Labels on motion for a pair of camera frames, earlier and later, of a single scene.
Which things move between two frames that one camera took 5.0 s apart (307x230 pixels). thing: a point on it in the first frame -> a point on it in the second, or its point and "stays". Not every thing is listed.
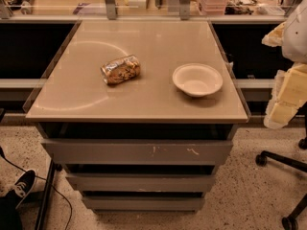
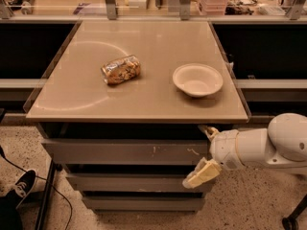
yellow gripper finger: (275, 36) -> (224, 147)
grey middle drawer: (136, 182) stays
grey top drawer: (139, 151) stays
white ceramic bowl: (198, 80) stays
